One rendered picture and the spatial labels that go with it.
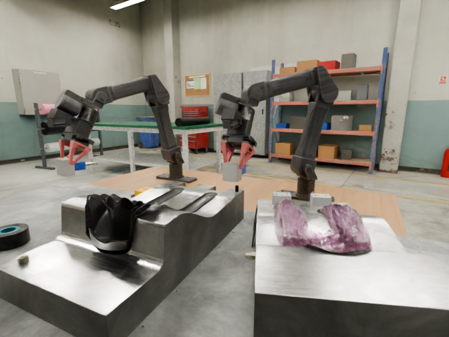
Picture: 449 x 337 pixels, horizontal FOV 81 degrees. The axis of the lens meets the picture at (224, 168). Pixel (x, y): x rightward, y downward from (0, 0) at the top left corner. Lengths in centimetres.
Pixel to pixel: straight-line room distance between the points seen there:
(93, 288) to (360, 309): 36
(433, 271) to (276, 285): 21
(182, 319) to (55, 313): 19
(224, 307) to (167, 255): 13
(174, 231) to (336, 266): 26
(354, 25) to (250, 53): 222
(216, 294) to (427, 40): 582
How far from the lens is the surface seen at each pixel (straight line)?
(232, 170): 81
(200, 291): 52
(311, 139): 97
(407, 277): 43
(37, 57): 763
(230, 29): 728
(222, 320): 47
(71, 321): 48
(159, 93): 115
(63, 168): 101
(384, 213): 99
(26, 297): 56
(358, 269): 41
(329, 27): 632
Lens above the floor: 111
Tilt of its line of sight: 12 degrees down
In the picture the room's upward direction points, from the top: straight up
